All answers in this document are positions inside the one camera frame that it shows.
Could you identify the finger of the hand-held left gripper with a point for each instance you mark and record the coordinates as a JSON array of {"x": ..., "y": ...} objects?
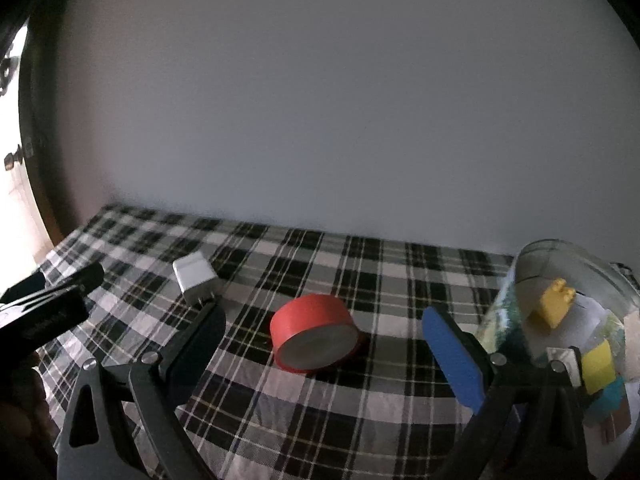
[{"x": 75, "y": 276}]

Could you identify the brass door knob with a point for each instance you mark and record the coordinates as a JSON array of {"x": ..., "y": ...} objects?
[{"x": 12, "y": 160}]

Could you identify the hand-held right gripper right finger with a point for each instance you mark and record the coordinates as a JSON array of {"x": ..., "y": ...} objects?
[{"x": 452, "y": 357}]

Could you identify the yellow cube block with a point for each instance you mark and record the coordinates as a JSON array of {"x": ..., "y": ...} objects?
[{"x": 598, "y": 367}]

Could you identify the printed round tin container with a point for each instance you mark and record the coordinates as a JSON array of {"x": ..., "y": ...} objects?
[{"x": 510, "y": 320}]

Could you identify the brown wooden door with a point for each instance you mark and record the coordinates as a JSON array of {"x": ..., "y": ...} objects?
[{"x": 47, "y": 185}]

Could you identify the black white plaid cloth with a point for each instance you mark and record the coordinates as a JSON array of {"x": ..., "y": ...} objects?
[{"x": 310, "y": 410}]

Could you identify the metal door latch plate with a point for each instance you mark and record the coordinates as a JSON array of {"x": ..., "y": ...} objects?
[{"x": 30, "y": 150}]

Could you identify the teal toy block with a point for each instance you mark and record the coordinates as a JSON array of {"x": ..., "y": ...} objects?
[{"x": 607, "y": 401}]

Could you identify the person's left hand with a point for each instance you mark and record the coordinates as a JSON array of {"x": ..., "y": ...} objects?
[{"x": 22, "y": 410}]

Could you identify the red tape roll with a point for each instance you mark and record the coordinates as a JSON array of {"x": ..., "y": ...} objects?
[{"x": 311, "y": 335}]

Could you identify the yellow toy brick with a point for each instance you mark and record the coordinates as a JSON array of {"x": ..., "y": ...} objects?
[{"x": 552, "y": 306}]

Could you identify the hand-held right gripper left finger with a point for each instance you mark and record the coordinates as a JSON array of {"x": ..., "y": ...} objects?
[{"x": 196, "y": 347}]

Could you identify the white charger plug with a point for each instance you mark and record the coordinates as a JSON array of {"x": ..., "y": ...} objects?
[{"x": 195, "y": 272}]

